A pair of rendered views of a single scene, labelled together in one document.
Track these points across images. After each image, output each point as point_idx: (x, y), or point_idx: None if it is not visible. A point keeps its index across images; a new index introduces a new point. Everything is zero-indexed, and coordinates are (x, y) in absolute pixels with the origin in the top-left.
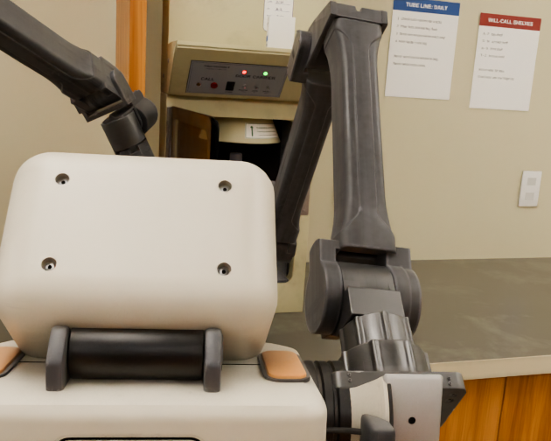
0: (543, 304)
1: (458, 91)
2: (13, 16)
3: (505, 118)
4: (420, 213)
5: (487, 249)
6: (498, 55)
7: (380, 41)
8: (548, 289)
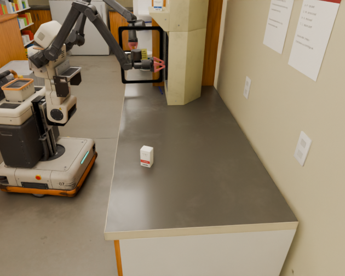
0: (175, 161)
1: (286, 50)
2: (109, 1)
3: (303, 81)
4: (261, 121)
5: (277, 171)
6: (308, 25)
7: (72, 8)
8: (202, 173)
